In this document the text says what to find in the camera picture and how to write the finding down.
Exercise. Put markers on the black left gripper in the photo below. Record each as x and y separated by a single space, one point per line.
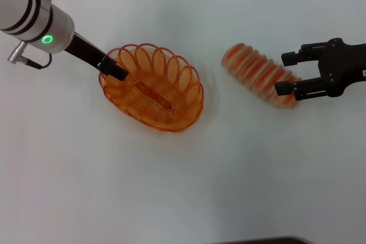
83 48

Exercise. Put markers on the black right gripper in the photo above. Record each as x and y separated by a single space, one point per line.
346 64

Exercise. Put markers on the orange striped bread loaf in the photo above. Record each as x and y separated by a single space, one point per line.
254 72

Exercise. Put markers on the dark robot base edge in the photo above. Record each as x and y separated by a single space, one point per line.
266 240

